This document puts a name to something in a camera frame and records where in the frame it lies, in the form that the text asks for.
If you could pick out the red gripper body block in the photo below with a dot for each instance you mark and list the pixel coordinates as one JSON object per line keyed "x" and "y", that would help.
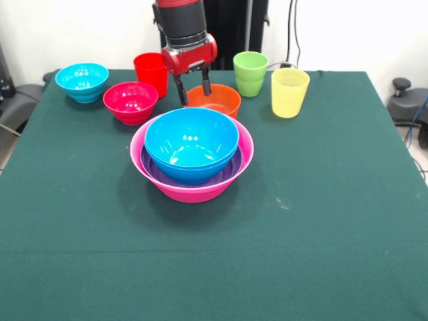
{"x": 190, "y": 58}

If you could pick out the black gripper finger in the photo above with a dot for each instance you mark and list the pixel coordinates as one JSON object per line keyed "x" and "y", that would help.
{"x": 181, "y": 92}
{"x": 206, "y": 83}

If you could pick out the small orange bowl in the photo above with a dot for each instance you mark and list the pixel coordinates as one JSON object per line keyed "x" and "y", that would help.
{"x": 224, "y": 98}

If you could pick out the medium blue bowl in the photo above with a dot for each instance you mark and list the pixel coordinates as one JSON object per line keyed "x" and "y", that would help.
{"x": 200, "y": 133}
{"x": 190, "y": 177}

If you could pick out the yellow cup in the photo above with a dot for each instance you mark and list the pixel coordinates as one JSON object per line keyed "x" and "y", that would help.
{"x": 289, "y": 97}

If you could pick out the purple shallow bowl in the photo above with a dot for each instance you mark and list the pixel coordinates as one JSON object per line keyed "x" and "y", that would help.
{"x": 234, "y": 167}

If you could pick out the large pink bowl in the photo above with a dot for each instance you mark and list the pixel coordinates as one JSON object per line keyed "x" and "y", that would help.
{"x": 197, "y": 195}

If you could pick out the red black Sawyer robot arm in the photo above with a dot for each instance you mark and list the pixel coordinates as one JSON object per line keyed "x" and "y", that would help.
{"x": 182, "y": 20}

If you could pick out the red cup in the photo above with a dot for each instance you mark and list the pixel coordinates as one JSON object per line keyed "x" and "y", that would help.
{"x": 147, "y": 75}

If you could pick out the green cup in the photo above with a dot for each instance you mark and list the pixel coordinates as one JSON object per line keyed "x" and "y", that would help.
{"x": 249, "y": 82}

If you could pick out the small crimson bowl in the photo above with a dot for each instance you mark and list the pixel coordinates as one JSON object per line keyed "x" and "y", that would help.
{"x": 130, "y": 100}

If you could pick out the small blue bowl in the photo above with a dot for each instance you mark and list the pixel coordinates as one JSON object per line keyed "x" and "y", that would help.
{"x": 85, "y": 98}
{"x": 82, "y": 78}

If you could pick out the dark green tablecloth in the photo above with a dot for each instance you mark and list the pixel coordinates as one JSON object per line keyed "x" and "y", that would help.
{"x": 214, "y": 267}

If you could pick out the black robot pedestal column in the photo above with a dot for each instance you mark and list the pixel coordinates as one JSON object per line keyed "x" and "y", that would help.
{"x": 234, "y": 33}

